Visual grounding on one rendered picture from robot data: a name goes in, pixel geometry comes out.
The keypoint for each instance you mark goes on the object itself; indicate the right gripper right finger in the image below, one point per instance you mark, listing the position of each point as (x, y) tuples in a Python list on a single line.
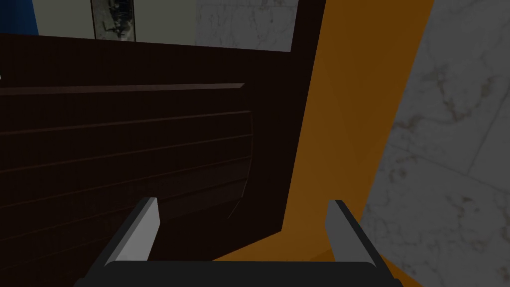
[(347, 235)]

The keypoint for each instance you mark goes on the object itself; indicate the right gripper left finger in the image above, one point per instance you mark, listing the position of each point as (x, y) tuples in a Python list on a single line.
[(137, 233)]

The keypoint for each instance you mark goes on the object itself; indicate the dark brown door leaf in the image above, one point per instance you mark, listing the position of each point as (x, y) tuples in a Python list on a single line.
[(131, 151)]

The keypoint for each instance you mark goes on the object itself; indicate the grey framed wall picture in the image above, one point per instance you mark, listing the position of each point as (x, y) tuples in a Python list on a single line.
[(113, 20)]

